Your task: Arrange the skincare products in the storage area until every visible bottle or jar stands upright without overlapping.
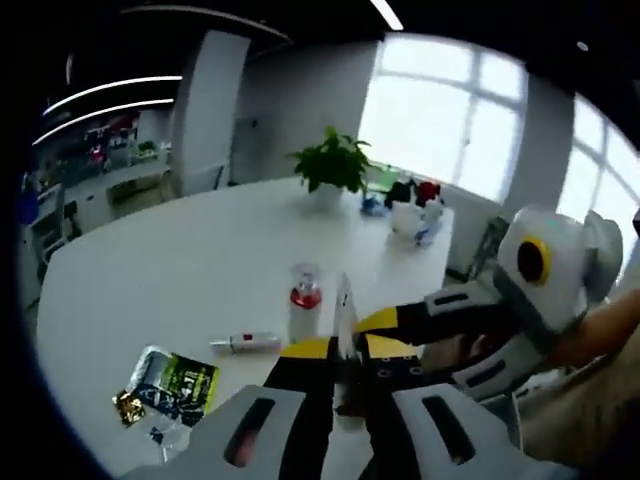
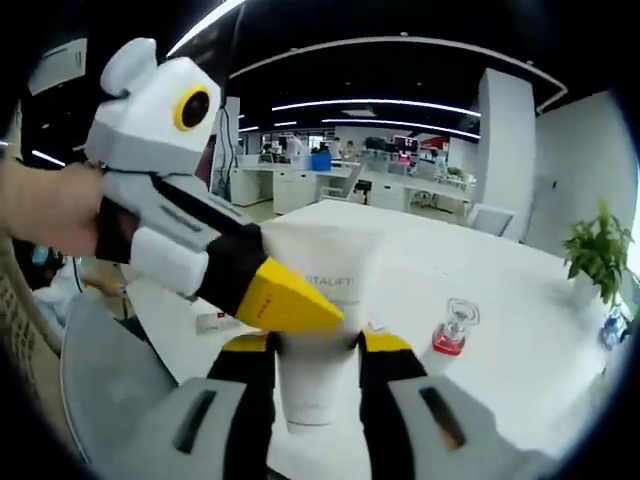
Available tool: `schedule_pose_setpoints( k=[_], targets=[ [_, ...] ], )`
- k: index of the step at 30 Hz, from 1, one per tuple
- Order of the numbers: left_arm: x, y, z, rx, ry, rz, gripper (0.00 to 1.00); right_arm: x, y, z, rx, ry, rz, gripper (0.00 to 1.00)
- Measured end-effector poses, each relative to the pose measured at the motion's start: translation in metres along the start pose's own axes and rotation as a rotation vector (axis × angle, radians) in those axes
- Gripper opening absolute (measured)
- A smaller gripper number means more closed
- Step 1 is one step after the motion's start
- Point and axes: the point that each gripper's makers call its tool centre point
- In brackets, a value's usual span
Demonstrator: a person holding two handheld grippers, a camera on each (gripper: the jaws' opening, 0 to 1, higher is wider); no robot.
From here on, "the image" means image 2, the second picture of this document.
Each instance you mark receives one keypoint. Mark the white chair back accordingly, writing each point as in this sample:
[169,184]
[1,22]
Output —
[492,219]

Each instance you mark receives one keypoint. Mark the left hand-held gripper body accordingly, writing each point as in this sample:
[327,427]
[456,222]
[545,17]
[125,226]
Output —
[150,115]

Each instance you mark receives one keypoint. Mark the white office counter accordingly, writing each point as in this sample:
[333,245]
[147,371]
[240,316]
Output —
[280,185]

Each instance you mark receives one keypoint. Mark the person's beige printed shirt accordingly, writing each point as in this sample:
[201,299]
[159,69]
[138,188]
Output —
[20,310]

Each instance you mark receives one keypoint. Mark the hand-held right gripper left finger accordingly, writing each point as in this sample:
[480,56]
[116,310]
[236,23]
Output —
[200,430]

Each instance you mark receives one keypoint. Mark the ceiling air conditioner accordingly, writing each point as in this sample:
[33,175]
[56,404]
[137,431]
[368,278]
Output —
[57,65]

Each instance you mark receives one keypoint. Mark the small skincare bottle red label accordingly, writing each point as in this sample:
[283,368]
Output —
[217,322]

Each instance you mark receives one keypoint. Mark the blue storage box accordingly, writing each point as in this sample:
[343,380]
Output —
[321,161]

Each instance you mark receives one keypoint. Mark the person's left hand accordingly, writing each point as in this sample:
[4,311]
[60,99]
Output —
[55,210]

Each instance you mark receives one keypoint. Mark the black stool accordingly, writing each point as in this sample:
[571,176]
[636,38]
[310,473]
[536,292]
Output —
[362,190]

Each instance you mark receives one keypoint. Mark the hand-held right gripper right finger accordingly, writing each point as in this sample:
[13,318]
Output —
[440,430]

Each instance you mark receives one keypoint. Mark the blue and white packets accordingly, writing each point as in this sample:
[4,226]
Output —
[614,327]

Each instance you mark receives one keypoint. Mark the potted green plant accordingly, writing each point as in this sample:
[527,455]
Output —
[597,250]

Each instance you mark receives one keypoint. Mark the white skincare tube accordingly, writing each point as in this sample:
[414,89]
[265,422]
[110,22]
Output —
[320,390]

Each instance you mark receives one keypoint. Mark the skincare pump bottle red collar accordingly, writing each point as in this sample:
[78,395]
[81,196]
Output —
[450,342]

